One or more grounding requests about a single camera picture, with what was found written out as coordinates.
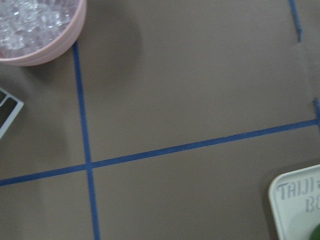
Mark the pink bowl with ice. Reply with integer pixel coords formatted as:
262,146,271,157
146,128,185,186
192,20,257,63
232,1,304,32
0,0,88,67

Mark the white rectangular tray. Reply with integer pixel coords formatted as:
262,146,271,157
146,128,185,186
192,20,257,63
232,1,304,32
268,165,320,240

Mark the green lime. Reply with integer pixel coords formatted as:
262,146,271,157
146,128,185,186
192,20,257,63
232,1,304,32
309,224,320,240

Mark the white wire cup rack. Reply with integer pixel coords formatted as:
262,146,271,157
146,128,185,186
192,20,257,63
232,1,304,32
0,88,24,139

